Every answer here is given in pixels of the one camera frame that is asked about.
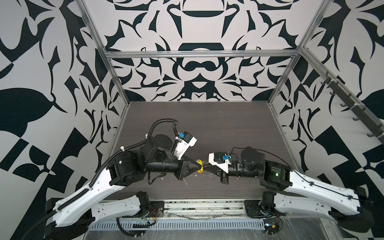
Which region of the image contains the yellow capped key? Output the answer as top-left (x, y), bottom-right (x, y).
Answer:
top-left (197, 160), bottom-right (204, 173)

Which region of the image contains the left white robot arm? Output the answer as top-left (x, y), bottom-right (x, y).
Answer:
top-left (45, 132), bottom-right (200, 240)

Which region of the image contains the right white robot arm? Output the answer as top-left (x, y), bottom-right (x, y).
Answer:
top-left (202, 147), bottom-right (374, 233)

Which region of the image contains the green lit circuit board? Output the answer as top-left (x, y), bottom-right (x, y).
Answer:
top-left (263, 218), bottom-right (282, 236)

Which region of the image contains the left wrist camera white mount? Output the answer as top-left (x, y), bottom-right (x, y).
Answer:
top-left (174, 132), bottom-right (197, 160)

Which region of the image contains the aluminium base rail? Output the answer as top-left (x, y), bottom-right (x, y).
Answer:
top-left (150, 198), bottom-right (248, 220)

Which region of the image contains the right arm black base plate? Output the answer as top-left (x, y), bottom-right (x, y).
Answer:
top-left (244, 200), bottom-right (270, 219)

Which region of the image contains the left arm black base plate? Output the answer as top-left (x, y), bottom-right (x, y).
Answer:
top-left (147, 201), bottom-right (165, 218)

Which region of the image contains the white slotted cable duct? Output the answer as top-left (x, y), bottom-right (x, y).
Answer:
top-left (89, 218), bottom-right (266, 231)

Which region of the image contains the black corrugated cable conduit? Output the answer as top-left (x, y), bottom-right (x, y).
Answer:
top-left (20, 118), bottom-right (181, 240)

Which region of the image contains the aluminium horizontal frame bar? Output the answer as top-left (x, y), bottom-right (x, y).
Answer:
top-left (105, 50), bottom-right (298, 59)

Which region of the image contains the aluminium corner post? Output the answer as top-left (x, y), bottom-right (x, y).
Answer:
top-left (75, 0), bottom-right (130, 106)
top-left (268, 0), bottom-right (334, 106)

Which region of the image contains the right aluminium corner post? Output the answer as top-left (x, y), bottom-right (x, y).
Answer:
top-left (268, 0), bottom-right (334, 106)

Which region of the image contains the grey wall hook rack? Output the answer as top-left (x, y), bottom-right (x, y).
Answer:
top-left (322, 76), bottom-right (384, 145)

